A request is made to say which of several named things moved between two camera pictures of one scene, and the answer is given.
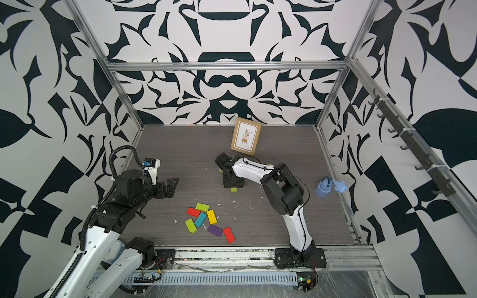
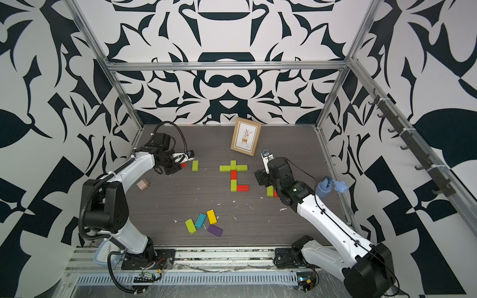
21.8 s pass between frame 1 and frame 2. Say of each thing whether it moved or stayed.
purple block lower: stayed
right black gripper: moved
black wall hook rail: stayed
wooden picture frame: stayed
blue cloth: stayed
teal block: stayed
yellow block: stayed
